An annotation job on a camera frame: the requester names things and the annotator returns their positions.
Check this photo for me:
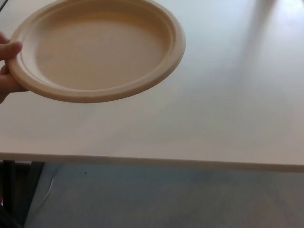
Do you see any dark table leg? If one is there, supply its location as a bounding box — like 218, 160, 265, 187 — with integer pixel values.
0, 159, 46, 228

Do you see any beige round paper plate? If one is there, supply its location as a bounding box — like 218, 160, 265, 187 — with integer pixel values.
4, 0, 186, 104

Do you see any person's bare hand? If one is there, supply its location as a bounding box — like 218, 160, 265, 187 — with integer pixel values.
0, 31, 31, 105

